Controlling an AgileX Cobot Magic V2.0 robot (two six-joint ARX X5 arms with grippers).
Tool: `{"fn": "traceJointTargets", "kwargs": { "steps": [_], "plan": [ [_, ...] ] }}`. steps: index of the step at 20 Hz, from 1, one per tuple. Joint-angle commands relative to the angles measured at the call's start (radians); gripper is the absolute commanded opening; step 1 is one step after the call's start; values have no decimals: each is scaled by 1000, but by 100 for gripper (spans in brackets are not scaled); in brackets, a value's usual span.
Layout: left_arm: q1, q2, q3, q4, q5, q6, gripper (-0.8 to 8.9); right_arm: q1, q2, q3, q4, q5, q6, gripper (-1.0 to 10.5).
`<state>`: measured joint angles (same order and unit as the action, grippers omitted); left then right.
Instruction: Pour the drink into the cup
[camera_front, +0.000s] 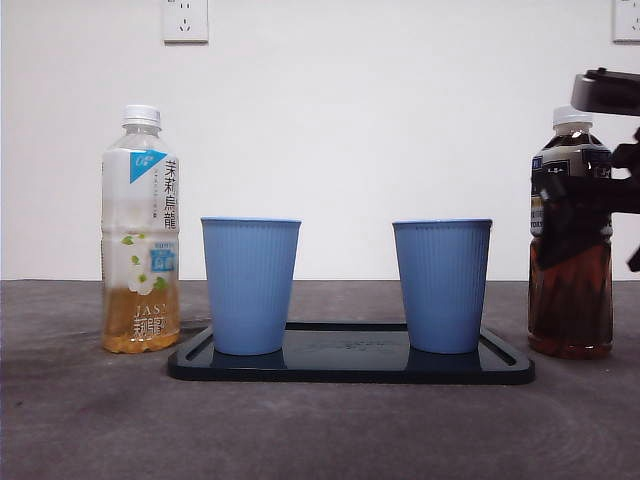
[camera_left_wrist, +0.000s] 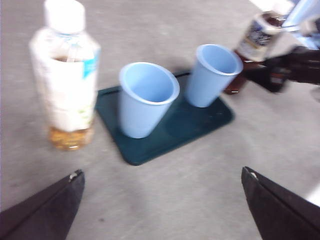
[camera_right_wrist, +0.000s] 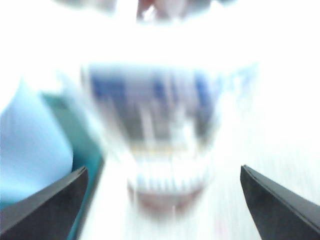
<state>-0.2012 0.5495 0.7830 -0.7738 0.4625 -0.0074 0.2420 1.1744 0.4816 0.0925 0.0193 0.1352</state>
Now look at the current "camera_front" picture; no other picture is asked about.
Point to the blue ribbed cup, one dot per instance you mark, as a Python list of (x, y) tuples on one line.
[(442, 285), (250, 285)]

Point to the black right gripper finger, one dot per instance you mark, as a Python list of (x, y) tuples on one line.
[(580, 220)]

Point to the jasmine tea bottle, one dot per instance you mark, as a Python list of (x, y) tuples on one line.
[(140, 200)]

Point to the oolong tea bottle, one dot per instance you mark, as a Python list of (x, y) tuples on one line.
[(570, 310)]

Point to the dark blue tray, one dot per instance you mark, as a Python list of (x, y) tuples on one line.
[(350, 370)]

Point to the white wall socket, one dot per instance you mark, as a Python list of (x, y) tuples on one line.
[(627, 30), (185, 30)]

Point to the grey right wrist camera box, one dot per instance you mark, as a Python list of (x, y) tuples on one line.
[(600, 97)]

